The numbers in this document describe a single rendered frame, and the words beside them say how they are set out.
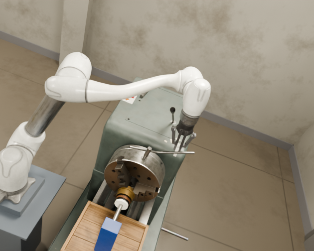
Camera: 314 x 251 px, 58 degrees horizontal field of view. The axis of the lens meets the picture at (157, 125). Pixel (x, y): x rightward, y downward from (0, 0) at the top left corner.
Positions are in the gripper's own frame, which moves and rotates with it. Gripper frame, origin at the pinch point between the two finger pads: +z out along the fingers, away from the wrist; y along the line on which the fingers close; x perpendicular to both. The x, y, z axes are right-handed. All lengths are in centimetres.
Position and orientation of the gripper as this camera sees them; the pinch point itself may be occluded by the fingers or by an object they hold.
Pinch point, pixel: (176, 150)
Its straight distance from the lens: 147.7
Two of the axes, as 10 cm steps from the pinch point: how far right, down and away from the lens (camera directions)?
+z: -2.2, 7.5, 6.3
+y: 9.4, 3.3, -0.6
